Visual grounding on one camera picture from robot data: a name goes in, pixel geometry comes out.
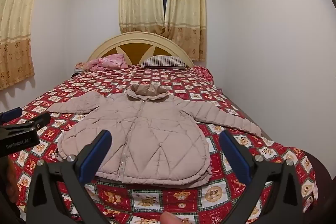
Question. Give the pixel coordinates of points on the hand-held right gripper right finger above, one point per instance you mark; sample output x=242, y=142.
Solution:
x=236, y=158

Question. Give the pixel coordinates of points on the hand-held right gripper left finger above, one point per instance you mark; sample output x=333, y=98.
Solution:
x=95, y=158

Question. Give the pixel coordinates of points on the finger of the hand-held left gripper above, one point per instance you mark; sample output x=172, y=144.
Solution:
x=31, y=122
x=11, y=113

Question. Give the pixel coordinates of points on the beige quilted puffer jacket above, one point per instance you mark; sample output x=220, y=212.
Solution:
x=147, y=140

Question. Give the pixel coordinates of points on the person's right hand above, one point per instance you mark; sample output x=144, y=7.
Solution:
x=169, y=218

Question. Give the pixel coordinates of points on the beige patterned side curtain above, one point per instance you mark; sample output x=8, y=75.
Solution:
x=15, y=29

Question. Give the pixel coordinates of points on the red crumpled cloth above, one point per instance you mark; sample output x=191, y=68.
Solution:
x=203, y=71

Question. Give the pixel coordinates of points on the red printed checkered bedspread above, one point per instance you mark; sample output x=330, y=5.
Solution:
x=183, y=81

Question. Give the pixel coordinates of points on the pink folded quilt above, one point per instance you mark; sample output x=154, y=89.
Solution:
x=110, y=61

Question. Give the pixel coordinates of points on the striped pillow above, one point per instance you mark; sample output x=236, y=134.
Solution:
x=165, y=61

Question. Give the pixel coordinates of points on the cream arched wooden headboard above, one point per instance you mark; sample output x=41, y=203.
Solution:
x=136, y=36

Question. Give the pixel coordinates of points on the dark wooden bed frame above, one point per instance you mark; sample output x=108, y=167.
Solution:
x=319, y=182

